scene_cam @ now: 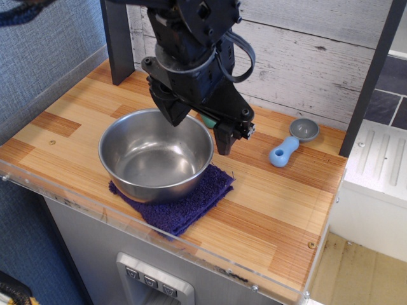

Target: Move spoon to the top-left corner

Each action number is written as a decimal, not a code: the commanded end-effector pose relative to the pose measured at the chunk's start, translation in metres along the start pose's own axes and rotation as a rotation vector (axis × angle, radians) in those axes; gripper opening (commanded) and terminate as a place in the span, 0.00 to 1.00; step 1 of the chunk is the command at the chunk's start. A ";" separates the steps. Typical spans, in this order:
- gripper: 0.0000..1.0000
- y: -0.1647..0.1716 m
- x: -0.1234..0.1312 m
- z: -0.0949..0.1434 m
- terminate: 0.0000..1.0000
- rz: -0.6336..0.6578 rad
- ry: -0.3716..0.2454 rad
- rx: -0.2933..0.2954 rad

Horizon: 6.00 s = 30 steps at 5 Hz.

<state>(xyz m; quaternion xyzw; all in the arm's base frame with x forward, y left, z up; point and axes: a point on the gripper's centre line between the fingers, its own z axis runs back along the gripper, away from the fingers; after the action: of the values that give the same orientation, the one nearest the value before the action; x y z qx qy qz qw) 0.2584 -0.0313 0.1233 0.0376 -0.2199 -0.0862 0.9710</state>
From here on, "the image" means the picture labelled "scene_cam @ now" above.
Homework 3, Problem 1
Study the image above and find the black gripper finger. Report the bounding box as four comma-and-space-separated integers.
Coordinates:
149, 85, 191, 126
214, 123, 236, 156

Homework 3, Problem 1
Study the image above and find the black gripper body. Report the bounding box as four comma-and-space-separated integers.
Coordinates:
142, 47, 255, 139

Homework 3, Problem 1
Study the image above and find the blue and grey spoon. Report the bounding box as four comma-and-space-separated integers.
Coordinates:
269, 118, 320, 168

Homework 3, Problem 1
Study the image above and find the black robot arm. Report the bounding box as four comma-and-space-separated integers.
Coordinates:
126, 1, 256, 155

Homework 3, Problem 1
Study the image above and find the stainless steel bowl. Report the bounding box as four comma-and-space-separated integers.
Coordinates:
98, 109, 214, 204

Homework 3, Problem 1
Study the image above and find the green oblong toy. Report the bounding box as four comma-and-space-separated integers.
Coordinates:
200, 114, 217, 129

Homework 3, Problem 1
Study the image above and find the purple folded cloth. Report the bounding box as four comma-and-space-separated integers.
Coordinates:
109, 165, 235, 236

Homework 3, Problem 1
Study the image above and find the white ridged appliance top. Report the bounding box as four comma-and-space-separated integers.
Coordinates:
343, 120, 406, 208

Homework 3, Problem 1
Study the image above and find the silver dispenser panel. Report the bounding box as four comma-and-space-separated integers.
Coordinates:
116, 252, 195, 305

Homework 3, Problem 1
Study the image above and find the clear acrylic edge guard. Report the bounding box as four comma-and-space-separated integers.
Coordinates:
0, 160, 347, 305

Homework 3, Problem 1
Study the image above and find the yellow and black object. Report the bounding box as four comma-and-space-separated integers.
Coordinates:
1, 282, 39, 305

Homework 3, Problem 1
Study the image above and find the dark grey right post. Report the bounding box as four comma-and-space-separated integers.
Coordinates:
339, 0, 406, 158

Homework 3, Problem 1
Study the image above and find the black braided cable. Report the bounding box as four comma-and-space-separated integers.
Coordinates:
0, 0, 55, 28

